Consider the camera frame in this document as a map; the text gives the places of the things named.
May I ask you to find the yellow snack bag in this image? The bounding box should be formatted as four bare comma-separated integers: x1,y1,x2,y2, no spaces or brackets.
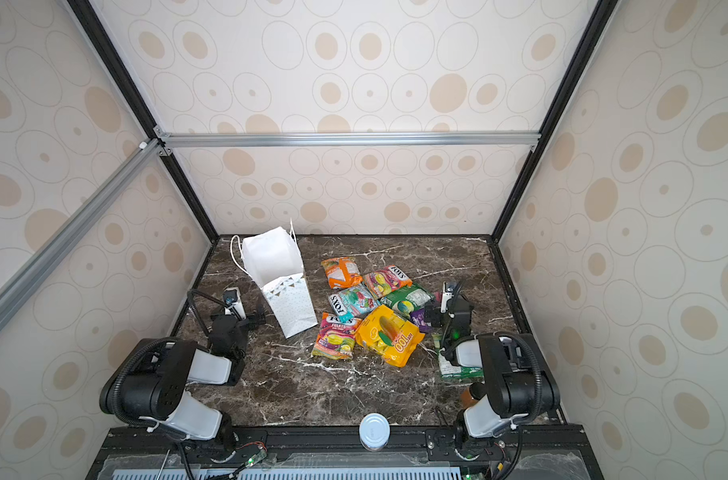
355,305,425,368

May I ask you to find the white paper bag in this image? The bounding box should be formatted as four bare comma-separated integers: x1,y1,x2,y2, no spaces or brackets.
229,223,318,338

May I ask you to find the pink fruit candy packet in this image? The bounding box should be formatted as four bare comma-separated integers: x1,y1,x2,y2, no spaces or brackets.
311,313,362,360

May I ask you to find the green packet near right arm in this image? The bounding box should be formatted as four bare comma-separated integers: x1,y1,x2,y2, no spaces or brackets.
437,349,484,382

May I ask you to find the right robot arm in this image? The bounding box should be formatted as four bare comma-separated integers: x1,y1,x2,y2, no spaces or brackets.
425,290,561,450

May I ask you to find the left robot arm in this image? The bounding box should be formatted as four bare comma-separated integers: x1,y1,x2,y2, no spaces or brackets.
99,287,267,457

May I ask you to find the purple snack packet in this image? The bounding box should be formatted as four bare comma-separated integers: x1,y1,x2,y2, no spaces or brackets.
410,292,443,333

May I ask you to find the green snack packet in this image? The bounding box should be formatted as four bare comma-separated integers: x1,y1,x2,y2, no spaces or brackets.
381,284,434,320

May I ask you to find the brown bottle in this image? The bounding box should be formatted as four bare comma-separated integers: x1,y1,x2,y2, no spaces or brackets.
461,385,484,408

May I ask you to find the pink Fox's candy packet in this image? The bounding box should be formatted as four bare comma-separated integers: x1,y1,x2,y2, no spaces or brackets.
363,265,413,299

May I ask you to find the teal Fox's candy packet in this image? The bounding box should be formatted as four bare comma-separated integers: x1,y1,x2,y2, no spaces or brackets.
328,284,380,323

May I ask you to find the orange snack packet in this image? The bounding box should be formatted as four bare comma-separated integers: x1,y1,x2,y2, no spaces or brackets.
321,257,363,290

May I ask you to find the white round cap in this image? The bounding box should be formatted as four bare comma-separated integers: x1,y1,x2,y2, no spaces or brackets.
359,413,391,451

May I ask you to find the horizontal aluminium bar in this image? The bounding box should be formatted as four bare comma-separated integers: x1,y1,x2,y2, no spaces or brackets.
160,130,541,148

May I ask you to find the diagonal aluminium bar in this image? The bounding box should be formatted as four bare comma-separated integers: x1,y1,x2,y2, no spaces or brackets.
0,139,161,333

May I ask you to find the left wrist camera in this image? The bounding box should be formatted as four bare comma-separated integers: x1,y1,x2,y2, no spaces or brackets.
223,287,247,320

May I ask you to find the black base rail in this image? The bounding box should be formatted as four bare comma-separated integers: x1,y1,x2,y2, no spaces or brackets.
87,424,603,479

